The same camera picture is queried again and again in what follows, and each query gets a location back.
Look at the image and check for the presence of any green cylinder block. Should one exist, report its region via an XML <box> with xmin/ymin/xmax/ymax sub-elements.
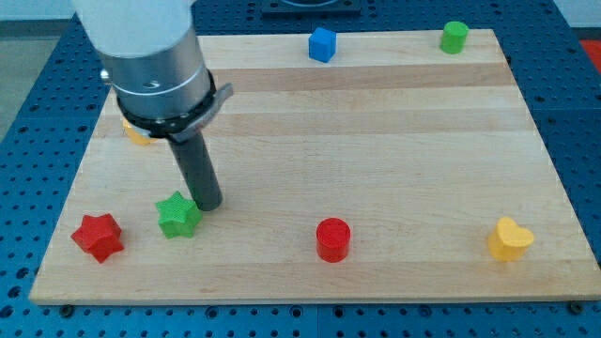
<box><xmin>439</xmin><ymin>21</ymin><xmax>470</xmax><ymax>54</ymax></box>

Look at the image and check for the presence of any red cylinder block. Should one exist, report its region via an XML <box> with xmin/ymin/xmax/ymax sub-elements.
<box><xmin>316</xmin><ymin>218</ymin><xmax>351</xmax><ymax>263</ymax></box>

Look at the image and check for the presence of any green star block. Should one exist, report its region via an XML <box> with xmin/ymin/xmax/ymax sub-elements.
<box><xmin>155</xmin><ymin>191</ymin><xmax>203</xmax><ymax>238</ymax></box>

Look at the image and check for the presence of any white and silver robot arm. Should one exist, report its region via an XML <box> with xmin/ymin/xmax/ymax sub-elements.
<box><xmin>73</xmin><ymin>0</ymin><xmax>234</xmax><ymax>142</ymax></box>

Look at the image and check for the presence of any blue cube block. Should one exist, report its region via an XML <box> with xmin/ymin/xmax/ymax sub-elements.
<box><xmin>308</xmin><ymin>27</ymin><xmax>337</xmax><ymax>63</ymax></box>

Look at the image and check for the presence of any yellow block behind arm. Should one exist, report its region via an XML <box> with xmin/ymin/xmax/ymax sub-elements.
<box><xmin>122</xmin><ymin>119</ymin><xmax>156</xmax><ymax>146</ymax></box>

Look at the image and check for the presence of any yellow heart block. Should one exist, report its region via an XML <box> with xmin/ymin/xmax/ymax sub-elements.
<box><xmin>487</xmin><ymin>217</ymin><xmax>535</xmax><ymax>262</ymax></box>

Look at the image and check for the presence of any red star block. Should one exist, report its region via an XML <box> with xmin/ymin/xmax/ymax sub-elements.
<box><xmin>70</xmin><ymin>213</ymin><xmax>124</xmax><ymax>264</ymax></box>

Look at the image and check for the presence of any light wooden board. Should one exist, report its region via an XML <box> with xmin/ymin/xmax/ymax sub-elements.
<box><xmin>30</xmin><ymin>29</ymin><xmax>600</xmax><ymax>305</ymax></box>

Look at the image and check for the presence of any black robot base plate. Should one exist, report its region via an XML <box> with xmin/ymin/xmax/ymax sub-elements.
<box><xmin>261</xmin><ymin>0</ymin><xmax>362</xmax><ymax>19</ymax></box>

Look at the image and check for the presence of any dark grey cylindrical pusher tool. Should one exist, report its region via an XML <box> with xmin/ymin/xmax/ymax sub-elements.
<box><xmin>168</xmin><ymin>133</ymin><xmax>223</xmax><ymax>211</ymax></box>

